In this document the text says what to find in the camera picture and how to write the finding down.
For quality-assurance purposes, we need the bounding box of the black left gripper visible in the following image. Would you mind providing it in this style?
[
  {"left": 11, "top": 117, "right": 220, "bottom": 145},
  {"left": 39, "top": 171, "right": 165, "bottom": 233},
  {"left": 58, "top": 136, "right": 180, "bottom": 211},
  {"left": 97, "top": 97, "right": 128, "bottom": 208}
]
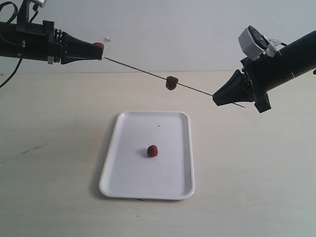
[{"left": 43, "top": 20, "right": 103, "bottom": 65}]

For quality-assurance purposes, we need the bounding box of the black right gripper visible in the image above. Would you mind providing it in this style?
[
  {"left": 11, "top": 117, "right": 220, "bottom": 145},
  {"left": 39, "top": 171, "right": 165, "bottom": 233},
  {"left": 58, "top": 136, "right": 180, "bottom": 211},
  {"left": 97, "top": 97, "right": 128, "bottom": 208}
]
[{"left": 213, "top": 57, "right": 271, "bottom": 113}]

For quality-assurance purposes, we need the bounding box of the dark red fruit piece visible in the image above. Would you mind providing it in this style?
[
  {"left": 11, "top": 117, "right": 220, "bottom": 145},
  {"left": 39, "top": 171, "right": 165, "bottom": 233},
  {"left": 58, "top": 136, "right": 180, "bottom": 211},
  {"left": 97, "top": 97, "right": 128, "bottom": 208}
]
[{"left": 165, "top": 76, "right": 179, "bottom": 90}]

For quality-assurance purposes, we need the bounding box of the thin metal skewer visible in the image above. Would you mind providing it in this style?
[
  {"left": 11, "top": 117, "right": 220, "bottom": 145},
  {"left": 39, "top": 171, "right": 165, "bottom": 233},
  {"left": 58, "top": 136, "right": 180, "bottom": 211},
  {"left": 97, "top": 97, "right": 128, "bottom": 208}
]
[{"left": 103, "top": 57, "right": 245, "bottom": 109}]

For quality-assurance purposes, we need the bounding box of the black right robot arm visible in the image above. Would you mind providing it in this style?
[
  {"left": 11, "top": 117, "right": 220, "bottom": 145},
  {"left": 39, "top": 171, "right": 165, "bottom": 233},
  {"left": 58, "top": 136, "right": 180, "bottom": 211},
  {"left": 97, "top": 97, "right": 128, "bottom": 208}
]
[{"left": 213, "top": 31, "right": 316, "bottom": 113}]

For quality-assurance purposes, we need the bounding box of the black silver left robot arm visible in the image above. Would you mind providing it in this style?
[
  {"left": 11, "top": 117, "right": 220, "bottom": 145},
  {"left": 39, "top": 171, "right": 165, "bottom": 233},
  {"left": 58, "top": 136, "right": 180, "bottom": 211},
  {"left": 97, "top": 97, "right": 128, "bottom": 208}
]
[{"left": 0, "top": 21, "right": 103, "bottom": 65}]

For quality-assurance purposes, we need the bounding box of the white rectangular plastic tray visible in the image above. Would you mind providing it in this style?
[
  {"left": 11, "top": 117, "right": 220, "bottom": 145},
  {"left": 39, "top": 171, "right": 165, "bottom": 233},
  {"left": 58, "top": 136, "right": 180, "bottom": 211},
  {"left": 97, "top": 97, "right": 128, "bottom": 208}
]
[{"left": 99, "top": 111, "right": 195, "bottom": 200}]

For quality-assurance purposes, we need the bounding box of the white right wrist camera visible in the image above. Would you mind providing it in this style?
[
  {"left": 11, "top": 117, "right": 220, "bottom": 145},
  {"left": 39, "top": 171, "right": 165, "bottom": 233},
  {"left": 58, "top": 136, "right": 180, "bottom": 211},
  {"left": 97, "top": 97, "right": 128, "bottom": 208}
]
[{"left": 238, "top": 25, "right": 287, "bottom": 61}]

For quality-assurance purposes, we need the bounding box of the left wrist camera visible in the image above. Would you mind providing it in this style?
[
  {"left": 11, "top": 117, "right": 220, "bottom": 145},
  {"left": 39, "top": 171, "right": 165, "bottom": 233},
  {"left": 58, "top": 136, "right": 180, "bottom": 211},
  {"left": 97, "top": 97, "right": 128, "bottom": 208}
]
[{"left": 16, "top": 0, "right": 49, "bottom": 27}]

